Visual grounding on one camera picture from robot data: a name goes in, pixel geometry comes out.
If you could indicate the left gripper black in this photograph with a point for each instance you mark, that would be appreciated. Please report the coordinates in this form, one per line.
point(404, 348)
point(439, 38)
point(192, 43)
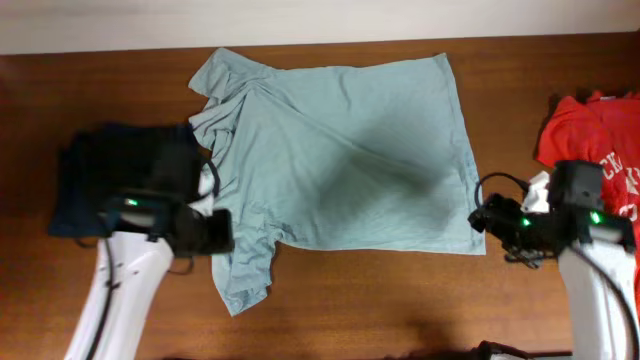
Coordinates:
point(223, 237)

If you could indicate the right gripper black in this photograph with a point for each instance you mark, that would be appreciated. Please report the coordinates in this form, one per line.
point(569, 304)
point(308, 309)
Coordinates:
point(495, 216)

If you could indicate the light blue grey t-shirt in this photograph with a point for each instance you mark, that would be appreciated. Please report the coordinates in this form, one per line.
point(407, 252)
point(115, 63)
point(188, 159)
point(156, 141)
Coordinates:
point(331, 159)

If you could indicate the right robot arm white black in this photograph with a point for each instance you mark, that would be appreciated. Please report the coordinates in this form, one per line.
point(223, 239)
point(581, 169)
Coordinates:
point(562, 218)

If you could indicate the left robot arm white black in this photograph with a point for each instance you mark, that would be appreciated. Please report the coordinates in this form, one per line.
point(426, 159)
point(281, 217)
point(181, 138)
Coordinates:
point(145, 230)

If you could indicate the folded dark navy garment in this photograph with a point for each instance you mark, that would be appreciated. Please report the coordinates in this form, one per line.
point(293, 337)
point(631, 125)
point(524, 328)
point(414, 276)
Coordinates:
point(115, 158)

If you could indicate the red t-shirt white print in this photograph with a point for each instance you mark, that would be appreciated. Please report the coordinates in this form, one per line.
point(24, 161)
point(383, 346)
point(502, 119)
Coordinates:
point(603, 130)

